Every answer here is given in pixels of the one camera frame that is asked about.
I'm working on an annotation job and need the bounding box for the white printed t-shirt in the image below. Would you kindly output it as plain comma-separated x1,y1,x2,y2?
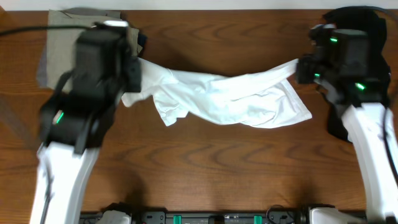
121,59,312,129

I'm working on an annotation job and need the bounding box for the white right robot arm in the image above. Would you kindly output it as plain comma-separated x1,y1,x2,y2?
296,54,397,223

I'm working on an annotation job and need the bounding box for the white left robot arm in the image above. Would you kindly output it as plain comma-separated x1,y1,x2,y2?
30,56,142,223

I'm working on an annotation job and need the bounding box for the dark blue folded garment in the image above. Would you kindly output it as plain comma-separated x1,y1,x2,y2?
137,33,147,57

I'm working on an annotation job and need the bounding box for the black logo t-shirt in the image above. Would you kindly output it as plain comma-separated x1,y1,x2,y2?
322,7,391,141

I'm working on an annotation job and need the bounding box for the khaki folded garment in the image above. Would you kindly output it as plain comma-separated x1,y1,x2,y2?
37,8,144,93

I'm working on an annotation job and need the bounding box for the grey folded garment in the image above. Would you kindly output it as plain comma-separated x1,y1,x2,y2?
36,7,121,88

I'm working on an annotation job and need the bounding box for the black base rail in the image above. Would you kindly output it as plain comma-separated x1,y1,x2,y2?
79,203,312,224

